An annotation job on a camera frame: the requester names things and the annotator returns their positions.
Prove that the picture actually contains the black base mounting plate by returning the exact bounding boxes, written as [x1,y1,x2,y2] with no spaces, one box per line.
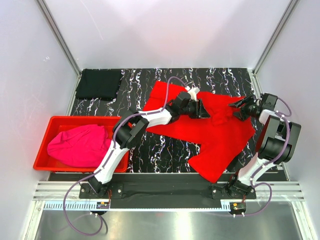
[79,173,256,210]

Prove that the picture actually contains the red t shirt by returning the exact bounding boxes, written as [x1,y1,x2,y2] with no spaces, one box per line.
[147,91,255,183]

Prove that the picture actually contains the left connector box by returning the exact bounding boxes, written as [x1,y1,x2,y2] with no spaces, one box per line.
[96,201,110,210]

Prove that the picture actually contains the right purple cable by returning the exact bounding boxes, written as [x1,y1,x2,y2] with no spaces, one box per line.
[244,96,293,218]

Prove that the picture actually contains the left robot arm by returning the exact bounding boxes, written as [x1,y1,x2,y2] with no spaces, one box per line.
[88,88,211,198]

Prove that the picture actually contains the red plastic bin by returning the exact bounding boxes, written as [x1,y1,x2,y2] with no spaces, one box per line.
[33,116,120,173]

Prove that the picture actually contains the aluminium frame rail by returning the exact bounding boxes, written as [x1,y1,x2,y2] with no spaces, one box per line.
[33,181,305,213]

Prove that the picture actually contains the purple cable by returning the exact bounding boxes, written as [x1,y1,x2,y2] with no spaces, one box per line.
[244,96,293,218]
[62,76,191,237]

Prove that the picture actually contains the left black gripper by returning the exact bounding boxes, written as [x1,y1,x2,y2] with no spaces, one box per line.
[179,99,210,120]

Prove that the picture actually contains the connector box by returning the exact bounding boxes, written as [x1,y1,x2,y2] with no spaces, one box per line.
[230,202,247,212]
[96,201,110,210]

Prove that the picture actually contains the pink t shirt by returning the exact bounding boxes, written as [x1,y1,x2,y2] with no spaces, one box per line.
[47,124,111,168]

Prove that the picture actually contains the right connector box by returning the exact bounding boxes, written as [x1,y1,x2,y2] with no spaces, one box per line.
[230,202,247,212]

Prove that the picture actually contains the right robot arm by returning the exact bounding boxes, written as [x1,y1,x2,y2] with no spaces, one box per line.
[223,93,302,199]

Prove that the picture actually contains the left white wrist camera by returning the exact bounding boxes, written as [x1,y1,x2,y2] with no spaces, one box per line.
[185,86,200,101]

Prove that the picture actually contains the folded black t shirt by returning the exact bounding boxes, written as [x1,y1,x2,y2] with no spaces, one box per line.
[75,69,123,101]

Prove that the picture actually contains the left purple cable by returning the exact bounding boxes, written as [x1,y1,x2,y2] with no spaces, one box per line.
[62,76,191,237]

